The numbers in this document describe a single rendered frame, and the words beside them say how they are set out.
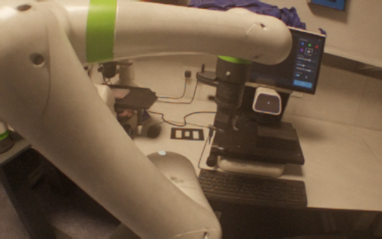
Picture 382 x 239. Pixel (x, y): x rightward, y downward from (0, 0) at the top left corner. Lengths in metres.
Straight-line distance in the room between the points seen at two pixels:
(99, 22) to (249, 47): 0.26
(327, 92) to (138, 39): 1.45
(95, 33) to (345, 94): 1.61
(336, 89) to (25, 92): 1.67
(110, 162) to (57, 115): 0.08
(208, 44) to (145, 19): 0.12
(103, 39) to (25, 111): 0.19
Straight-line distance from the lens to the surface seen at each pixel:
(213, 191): 0.90
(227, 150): 0.95
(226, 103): 0.66
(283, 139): 1.01
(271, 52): 0.48
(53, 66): 0.24
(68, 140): 0.25
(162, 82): 1.68
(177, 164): 0.54
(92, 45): 0.38
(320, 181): 1.12
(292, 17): 1.33
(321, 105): 1.71
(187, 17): 0.41
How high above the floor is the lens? 1.37
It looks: 26 degrees down
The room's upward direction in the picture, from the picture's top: 4 degrees clockwise
